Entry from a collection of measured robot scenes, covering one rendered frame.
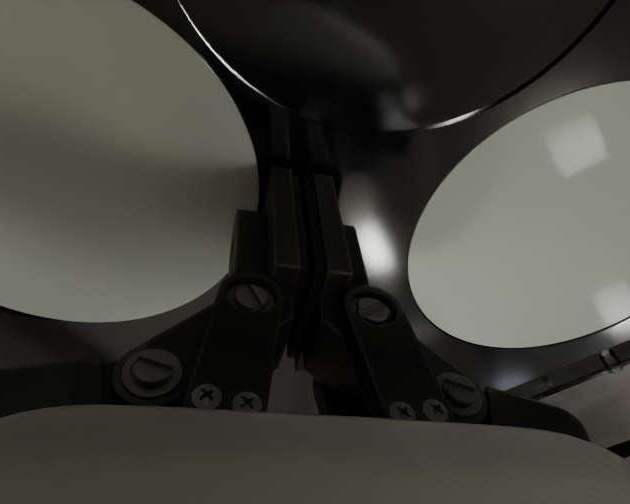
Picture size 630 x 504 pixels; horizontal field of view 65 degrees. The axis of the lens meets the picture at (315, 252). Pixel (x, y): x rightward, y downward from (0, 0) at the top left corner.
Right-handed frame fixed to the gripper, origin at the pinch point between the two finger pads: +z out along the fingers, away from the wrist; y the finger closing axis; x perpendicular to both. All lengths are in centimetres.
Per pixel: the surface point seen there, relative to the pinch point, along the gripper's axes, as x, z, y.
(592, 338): -3.6, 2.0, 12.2
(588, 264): -0.3, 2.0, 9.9
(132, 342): -6.0, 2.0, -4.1
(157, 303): -3.9, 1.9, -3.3
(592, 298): -1.7, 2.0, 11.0
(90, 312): -4.6, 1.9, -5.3
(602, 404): -10.3, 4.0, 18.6
